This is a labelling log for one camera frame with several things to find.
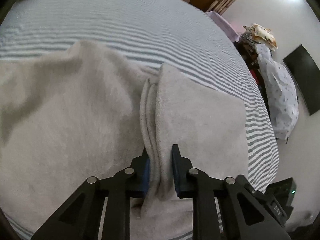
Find black wall panel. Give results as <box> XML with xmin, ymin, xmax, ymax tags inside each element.
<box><xmin>283</xmin><ymin>44</ymin><xmax>320</xmax><ymax>115</ymax></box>

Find light grey fleece pants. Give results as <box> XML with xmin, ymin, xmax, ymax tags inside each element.
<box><xmin>1</xmin><ymin>41</ymin><xmax>248</xmax><ymax>239</ymax></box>

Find grey striped bed sheet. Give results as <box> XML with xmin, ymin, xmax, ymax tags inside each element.
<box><xmin>0</xmin><ymin>0</ymin><xmax>281</xmax><ymax>240</ymax></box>

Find lilac cloth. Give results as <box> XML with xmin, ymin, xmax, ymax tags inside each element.
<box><xmin>206</xmin><ymin>11</ymin><xmax>240</xmax><ymax>43</ymax></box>

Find pile of clothes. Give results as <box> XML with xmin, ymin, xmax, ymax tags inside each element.
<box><xmin>239</xmin><ymin>23</ymin><xmax>299</xmax><ymax>140</ymax></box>

